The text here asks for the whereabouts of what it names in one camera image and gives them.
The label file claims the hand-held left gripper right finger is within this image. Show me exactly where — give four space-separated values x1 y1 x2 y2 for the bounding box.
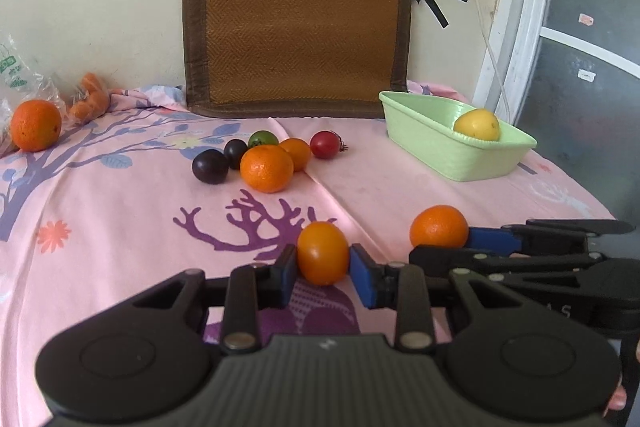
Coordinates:
349 244 523 353

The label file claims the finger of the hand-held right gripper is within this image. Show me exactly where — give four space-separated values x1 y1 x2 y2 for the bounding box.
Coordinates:
408 244 607 276
466 219 622 254

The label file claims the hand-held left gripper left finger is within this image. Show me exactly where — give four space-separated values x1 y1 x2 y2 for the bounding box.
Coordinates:
132 244 301 353

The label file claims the small orange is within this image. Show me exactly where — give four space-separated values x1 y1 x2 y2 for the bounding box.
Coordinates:
409 205 470 249

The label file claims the smooth orange tomato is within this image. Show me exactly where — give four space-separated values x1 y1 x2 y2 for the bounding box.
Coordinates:
278 138 312 172
297 221 350 286

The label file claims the light green plastic basket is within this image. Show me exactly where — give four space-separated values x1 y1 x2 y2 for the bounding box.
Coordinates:
378 91 538 182

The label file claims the person's right hand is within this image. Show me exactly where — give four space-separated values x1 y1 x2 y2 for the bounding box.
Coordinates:
607 339 640 414

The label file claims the medium orange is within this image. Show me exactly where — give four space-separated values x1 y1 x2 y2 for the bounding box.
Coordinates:
240 145 294 194

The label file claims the yellow round fruit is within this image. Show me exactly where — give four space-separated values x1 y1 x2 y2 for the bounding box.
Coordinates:
453 109 501 142

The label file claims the dark purple plum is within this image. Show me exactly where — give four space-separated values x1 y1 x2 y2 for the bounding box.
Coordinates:
192 149 228 184
223 139 249 170

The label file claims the red tomato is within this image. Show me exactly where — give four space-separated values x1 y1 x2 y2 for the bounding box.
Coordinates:
310 131 348 160

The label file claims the green tomato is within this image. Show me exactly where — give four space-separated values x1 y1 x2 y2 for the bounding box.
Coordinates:
248 131 279 149

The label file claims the pink tree printed bed sheet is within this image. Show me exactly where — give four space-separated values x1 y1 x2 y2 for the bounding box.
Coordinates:
0 81 617 427

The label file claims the white framed glass door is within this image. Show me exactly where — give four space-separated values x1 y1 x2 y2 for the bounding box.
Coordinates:
470 0 640 218

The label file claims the brown woven seat cushion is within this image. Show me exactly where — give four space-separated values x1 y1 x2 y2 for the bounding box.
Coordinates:
179 0 413 120

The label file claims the large orange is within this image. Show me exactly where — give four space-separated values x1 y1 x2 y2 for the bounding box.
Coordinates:
10 99 63 152

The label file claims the clear plastic bag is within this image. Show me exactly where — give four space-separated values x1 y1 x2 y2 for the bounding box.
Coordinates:
0 33 108 158

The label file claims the white power cable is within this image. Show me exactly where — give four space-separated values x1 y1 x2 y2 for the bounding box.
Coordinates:
446 0 513 122

